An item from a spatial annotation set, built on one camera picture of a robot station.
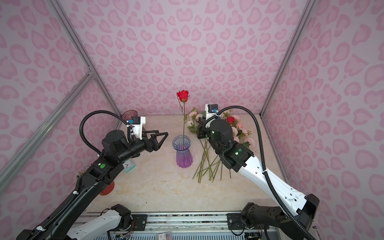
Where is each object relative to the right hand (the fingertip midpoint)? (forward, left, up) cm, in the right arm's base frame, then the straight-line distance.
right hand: (201, 116), depth 66 cm
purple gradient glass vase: (0, +11, -22) cm, 24 cm away
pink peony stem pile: (-3, -6, -39) cm, 40 cm away
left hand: (-7, +16, -2) cm, 18 cm away
